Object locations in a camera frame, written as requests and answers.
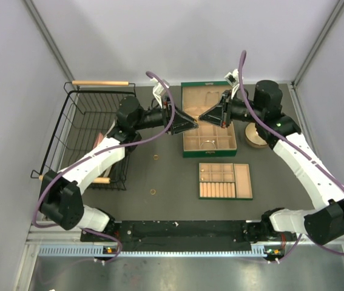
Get pink rimmed plate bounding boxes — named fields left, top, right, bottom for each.
left=93, top=132, right=104, bottom=149

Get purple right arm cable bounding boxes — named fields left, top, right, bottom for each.
left=238, top=50, right=344, bottom=263

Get green jewelry tray insert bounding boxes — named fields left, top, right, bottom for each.
left=198, top=163, right=253, bottom=200

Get black wire basket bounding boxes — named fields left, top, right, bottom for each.
left=30, top=82, right=137, bottom=179

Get silver chain necklace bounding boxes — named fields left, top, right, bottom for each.
left=205, top=90, right=220, bottom=106

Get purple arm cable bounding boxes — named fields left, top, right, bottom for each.
left=32, top=70, right=172, bottom=264
left=238, top=50, right=344, bottom=263

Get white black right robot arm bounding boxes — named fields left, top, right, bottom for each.
left=199, top=80, right=344, bottom=246

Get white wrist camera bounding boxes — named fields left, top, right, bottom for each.
left=224, top=69, right=240, bottom=99
left=150, top=77, right=169, bottom=109

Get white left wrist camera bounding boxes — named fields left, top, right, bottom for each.
left=150, top=77, right=169, bottom=109

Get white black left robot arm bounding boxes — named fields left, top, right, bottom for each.
left=37, top=95, right=198, bottom=241

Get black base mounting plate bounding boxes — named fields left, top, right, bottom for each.
left=79, top=219, right=282, bottom=244

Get grey slotted cable duct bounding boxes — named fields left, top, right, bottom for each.
left=38, top=244, right=267, bottom=258

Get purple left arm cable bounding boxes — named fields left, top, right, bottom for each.
left=32, top=70, right=172, bottom=264

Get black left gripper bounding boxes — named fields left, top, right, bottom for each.
left=133, top=96, right=198, bottom=135

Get white plate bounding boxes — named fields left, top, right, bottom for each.
left=104, top=119, right=116, bottom=137

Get beige ceramic bowl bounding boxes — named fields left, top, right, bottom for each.
left=245, top=122, right=268, bottom=149

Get green jewelry box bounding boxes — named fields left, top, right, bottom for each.
left=181, top=81, right=237, bottom=158

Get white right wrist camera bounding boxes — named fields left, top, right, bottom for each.
left=224, top=69, right=240, bottom=99

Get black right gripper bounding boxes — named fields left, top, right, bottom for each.
left=199, top=90, right=264, bottom=129

